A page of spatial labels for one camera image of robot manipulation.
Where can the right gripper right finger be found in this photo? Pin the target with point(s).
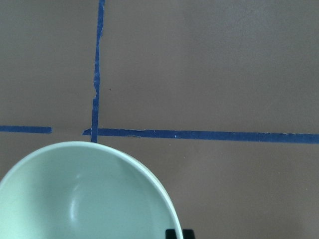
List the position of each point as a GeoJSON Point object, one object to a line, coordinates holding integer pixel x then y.
{"type": "Point", "coordinates": [188, 234]}

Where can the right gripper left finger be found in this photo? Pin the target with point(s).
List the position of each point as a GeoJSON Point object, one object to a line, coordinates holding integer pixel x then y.
{"type": "Point", "coordinates": [170, 234]}

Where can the green bowl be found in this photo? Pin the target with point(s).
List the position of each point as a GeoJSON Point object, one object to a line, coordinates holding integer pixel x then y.
{"type": "Point", "coordinates": [83, 190]}

